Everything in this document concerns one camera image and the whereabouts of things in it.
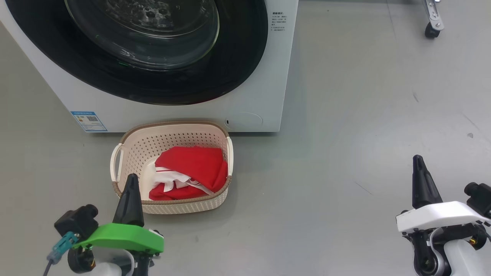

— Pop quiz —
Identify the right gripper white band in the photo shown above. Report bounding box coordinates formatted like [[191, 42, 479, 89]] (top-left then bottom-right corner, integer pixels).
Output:
[[396, 154, 491, 234]]

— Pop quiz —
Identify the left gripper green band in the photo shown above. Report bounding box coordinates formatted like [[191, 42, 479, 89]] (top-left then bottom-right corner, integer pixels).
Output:
[[72, 173, 165, 255]]

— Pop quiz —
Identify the red garment with white trim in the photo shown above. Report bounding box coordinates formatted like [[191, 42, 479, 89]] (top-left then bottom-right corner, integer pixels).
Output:
[[149, 180, 211, 201]]

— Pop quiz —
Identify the white garment with red sleeve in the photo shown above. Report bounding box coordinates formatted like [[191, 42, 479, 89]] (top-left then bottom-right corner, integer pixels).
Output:
[[148, 146, 228, 196]]

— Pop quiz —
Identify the washing machine glass door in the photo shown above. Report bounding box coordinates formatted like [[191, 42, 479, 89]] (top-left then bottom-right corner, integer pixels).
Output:
[[5, 0, 269, 106]]

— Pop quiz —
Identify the cream perforated laundry basket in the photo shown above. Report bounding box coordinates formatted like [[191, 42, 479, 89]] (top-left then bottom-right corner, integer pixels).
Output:
[[110, 121, 234, 215]]

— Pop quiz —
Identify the white front-load washing machine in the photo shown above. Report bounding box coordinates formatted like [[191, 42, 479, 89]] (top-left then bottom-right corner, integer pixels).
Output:
[[0, 0, 299, 133]]

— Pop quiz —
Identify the blue energy label sticker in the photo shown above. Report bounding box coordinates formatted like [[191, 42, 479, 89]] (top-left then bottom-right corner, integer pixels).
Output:
[[71, 111, 108, 132]]

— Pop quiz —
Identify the round drain filter cover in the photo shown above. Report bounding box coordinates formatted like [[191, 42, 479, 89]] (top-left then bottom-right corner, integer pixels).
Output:
[[224, 112, 264, 130]]

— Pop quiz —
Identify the silver metal cart leg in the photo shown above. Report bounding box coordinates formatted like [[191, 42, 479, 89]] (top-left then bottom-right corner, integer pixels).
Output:
[[421, 0, 445, 31]]

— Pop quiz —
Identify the small black text label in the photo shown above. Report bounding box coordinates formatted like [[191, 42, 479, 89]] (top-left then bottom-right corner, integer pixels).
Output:
[[271, 11, 288, 31]]

